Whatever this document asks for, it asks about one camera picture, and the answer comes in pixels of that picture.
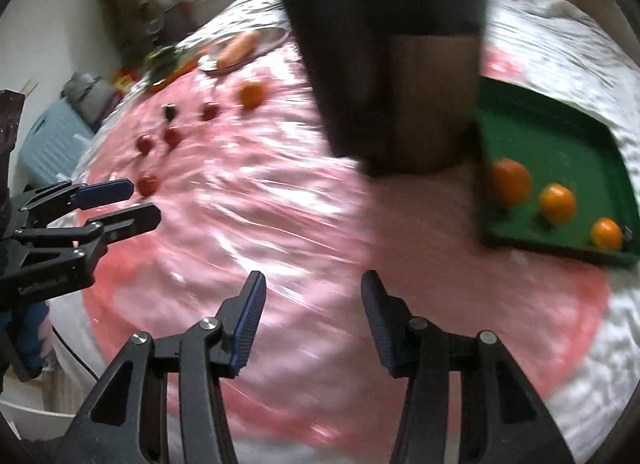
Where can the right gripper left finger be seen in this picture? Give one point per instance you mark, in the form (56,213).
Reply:
(124,418)

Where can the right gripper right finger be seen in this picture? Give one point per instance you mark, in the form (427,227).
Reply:
(503,419)

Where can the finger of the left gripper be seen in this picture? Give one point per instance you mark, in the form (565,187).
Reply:
(115,226)
(47,204)

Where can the small red apple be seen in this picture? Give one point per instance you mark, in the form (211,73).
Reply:
(172,136)

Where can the orange mandarin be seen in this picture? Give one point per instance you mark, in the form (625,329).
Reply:
(252,93)

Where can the blue suitcase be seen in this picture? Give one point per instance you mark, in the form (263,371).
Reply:
(54,145)

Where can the small red fruit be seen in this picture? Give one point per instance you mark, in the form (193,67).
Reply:
(145,144)
(147,184)

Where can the grey bag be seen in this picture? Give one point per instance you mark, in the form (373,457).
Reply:
(92,97)

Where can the white plastic basin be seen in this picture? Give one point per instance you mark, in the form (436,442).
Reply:
(35,424)

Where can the dark plum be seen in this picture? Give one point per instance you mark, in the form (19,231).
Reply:
(170,112)

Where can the pink plastic sheet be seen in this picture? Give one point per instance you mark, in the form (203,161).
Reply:
(259,190)

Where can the green leafy vegetable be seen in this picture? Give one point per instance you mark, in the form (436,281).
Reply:
(161,63)

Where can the orange rimmed plate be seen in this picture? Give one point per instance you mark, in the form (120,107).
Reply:
(159,85)

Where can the hanging brown clothes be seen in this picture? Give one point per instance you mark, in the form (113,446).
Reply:
(127,23)

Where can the mandarin in tray right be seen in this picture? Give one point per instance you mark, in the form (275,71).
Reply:
(606,235)

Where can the mandarin in tray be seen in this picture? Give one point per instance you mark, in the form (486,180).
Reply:
(557,204)
(511,181)
(606,235)

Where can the mandarin in tray middle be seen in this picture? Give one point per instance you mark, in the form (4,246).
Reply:
(557,204)

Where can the carrot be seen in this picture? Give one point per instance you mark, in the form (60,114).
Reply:
(239,47)

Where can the mandarin in tray left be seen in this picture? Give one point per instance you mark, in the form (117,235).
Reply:
(511,181)

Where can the white patterned plate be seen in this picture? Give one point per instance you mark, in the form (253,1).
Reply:
(269,39)

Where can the green tray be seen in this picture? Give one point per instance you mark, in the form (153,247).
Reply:
(557,143)

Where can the wooden headboard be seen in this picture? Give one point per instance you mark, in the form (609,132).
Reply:
(611,19)

